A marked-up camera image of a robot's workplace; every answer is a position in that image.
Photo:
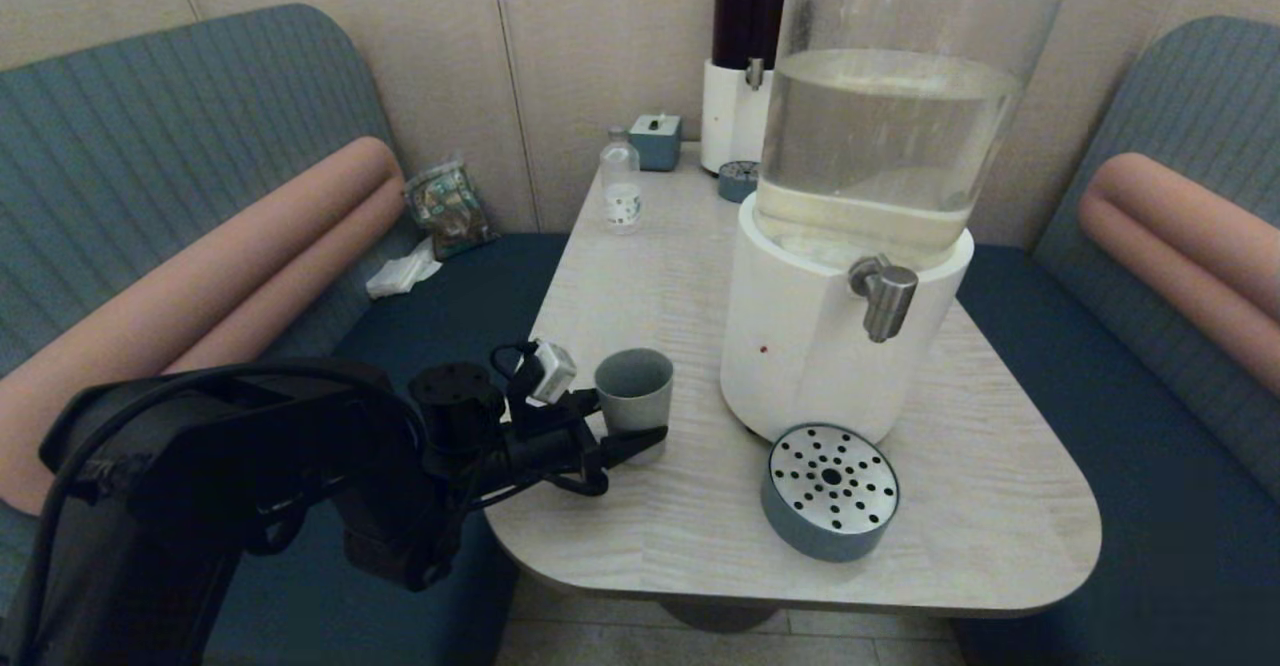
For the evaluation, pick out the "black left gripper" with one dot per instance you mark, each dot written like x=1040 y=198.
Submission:
x=550 y=441

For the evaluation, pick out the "grey plastic cup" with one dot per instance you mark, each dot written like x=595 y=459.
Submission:
x=637 y=406

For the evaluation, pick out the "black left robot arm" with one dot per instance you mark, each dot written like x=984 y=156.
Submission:
x=250 y=466

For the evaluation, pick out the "clear water dispenser white base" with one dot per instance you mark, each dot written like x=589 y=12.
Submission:
x=800 y=346

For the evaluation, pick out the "clear plastic bottle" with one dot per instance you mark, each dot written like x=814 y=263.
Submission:
x=621 y=194

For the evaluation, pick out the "large blue steel drip tray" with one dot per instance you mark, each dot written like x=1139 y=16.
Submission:
x=815 y=536

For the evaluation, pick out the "white crumpled tissue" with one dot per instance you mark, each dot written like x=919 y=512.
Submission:
x=402 y=273

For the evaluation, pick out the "crinkled snack bag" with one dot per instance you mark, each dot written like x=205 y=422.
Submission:
x=450 y=208

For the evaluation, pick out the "small blue steel drip tray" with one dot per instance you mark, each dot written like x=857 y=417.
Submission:
x=737 y=184

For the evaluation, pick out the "blue-grey tissue box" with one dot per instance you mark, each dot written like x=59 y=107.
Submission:
x=655 y=143

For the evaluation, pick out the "dark drink dispenser white base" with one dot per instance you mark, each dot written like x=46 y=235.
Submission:
x=730 y=116

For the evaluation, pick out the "pink bolster cushion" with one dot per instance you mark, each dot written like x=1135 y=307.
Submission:
x=200 y=286
x=1190 y=243

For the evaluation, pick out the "teal bench with snack bag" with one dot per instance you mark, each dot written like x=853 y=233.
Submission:
x=150 y=146

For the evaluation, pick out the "teal empty bench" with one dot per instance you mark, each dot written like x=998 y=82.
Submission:
x=1150 y=546

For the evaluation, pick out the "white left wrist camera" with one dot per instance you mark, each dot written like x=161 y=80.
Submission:
x=553 y=371

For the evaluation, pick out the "table pedestal leg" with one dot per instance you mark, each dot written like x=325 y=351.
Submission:
x=720 y=616

